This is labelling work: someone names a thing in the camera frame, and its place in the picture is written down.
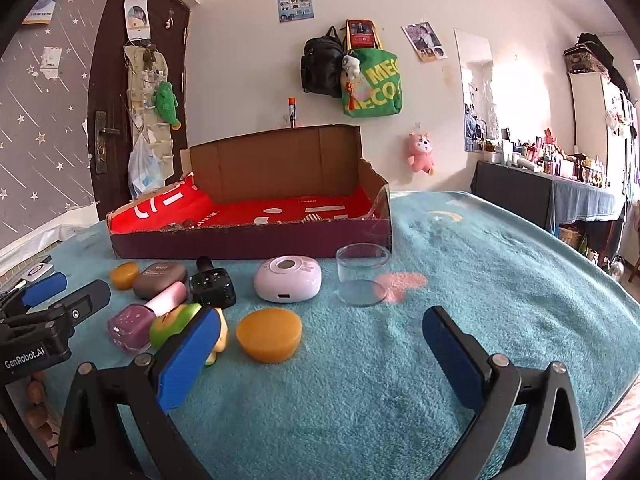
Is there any brown earbud case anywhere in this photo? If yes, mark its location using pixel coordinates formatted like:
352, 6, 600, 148
132, 262, 188, 300

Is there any white small device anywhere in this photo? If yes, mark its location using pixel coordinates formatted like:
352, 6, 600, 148
22, 255, 53, 283

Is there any red tassel charm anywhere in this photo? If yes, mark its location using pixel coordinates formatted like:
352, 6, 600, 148
342, 80, 368, 113

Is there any door picture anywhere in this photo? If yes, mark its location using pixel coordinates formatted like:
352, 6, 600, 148
124, 0, 152, 41

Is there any green tote bag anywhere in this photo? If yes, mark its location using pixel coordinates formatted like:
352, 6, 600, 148
341, 19, 403, 118

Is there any red framed picture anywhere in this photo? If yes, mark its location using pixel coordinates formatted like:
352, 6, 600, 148
347, 20, 375, 48

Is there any beige hanging door organizer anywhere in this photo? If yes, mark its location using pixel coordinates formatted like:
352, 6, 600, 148
124, 42, 175, 186

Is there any black backpack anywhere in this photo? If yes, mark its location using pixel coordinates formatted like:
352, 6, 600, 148
300, 26, 346, 98

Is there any dark brown door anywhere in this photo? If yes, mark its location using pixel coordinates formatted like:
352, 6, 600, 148
87, 0, 192, 221

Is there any large orange wax puck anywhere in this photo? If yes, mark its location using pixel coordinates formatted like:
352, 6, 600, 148
236, 308, 303, 363

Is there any dark bag on wardrobe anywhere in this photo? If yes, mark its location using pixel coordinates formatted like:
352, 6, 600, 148
564, 32, 631, 103

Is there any wall photo poster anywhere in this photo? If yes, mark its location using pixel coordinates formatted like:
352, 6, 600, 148
401, 22, 448, 63

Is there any white wardrobe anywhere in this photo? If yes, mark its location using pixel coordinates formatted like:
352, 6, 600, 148
570, 72, 640, 201

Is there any small orange wax puck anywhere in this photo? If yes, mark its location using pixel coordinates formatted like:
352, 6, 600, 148
109, 261, 141, 291

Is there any red paper box liner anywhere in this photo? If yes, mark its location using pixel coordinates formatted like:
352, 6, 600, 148
107, 177, 381, 236

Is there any row of cosmetic bottles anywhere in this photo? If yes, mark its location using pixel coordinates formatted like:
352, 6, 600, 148
480, 127, 613, 188

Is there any green plush toy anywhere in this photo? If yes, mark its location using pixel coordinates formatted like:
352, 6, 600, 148
152, 81, 182, 131

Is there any cardboard box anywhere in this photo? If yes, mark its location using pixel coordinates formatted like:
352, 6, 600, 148
105, 124, 393, 261

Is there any wooden bead string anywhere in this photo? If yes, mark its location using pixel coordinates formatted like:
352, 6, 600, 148
25, 370, 56, 456

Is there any translucent plastic bag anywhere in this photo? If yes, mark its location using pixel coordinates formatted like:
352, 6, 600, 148
127, 127, 166, 200

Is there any wall calendar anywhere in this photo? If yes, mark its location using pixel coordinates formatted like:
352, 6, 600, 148
20, 0, 58, 26

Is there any metal door handle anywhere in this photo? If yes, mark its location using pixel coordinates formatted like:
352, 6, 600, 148
94, 111, 121, 175

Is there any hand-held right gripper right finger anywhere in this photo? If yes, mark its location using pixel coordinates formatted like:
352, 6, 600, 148
421, 305, 587, 480

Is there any black nail polish bottle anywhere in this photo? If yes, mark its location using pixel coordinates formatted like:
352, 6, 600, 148
188, 256, 237, 310

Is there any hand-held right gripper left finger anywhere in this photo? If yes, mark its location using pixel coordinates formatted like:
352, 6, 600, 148
54, 306, 226, 480

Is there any wall mirror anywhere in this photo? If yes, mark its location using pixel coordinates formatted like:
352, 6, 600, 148
454, 28, 501, 153

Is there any table with dark cloth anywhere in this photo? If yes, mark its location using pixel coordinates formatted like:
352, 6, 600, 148
470, 160, 618, 236

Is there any pink plush toy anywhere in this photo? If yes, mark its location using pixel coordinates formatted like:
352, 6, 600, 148
406, 131, 436, 177

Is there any blue wall poster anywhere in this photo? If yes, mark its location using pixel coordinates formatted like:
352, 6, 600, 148
276, 0, 316, 23

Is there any green duck toy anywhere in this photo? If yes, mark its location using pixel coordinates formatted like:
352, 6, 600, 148
149, 302, 230, 366

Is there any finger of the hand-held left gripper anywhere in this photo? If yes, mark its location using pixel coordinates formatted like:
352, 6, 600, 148
47, 280, 112, 326
0, 271, 68, 318

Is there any pink nail polish bottle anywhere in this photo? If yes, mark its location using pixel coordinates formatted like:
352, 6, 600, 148
106, 281, 188, 353

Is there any lavender round device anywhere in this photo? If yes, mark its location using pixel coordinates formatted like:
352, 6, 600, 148
253, 255, 323, 304

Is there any clear glass cup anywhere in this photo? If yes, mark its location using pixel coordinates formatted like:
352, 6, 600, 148
335, 243, 392, 306

